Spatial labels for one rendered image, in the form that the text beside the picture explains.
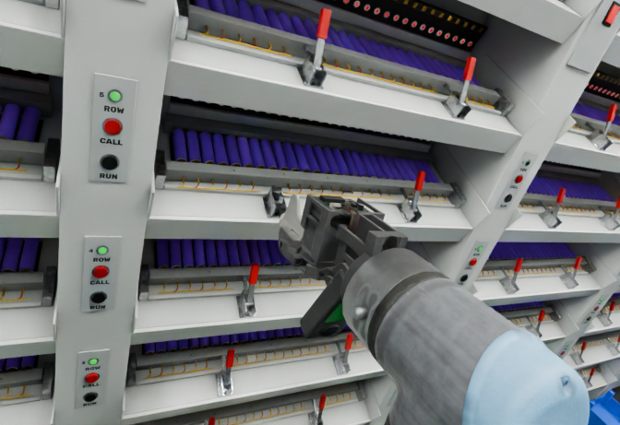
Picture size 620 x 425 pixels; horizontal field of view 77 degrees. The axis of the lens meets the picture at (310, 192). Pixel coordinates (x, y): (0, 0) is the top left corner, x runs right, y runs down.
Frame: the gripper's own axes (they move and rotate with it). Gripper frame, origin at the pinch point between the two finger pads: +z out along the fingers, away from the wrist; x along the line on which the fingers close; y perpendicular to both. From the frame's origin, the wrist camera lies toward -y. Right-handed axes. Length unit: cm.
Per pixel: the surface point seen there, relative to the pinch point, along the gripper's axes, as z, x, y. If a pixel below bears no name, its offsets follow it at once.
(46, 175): 8.5, 29.2, 1.7
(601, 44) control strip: -2, -49, 35
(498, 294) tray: 9, -65, -21
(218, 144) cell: 15.6, 7.6, 6.6
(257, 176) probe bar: 9.6, 2.5, 3.6
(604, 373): 21, -182, -77
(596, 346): 19, -158, -58
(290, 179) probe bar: 9.8, -3.0, 3.5
